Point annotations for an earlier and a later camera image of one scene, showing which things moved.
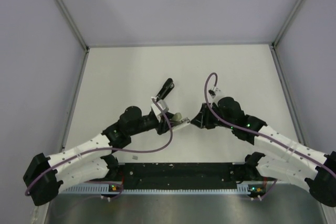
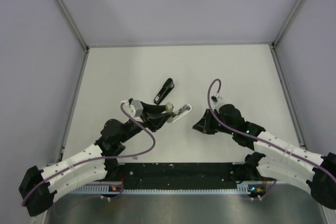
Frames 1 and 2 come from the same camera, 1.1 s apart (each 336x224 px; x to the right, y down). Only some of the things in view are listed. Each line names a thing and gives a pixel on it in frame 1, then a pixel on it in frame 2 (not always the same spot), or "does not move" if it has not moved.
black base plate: [181, 176] does not move
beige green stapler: [177, 120] -> [184, 110]
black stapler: [167, 87] does not move
